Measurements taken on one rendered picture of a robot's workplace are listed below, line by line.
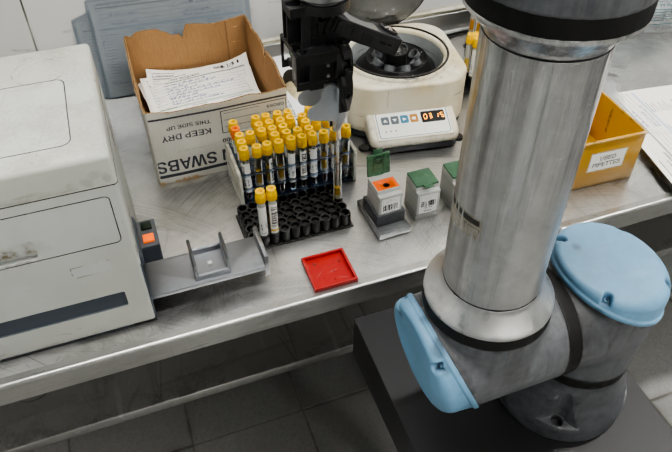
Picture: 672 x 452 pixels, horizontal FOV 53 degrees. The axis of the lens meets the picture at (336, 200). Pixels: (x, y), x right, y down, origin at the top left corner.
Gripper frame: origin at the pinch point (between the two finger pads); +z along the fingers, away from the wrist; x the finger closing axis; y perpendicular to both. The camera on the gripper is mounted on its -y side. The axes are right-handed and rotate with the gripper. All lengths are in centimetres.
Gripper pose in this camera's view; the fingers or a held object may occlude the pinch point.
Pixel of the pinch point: (337, 120)
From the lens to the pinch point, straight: 101.1
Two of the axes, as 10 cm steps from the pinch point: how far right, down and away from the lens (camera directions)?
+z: 0.0, 7.4, 6.7
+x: 3.5, 6.3, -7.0
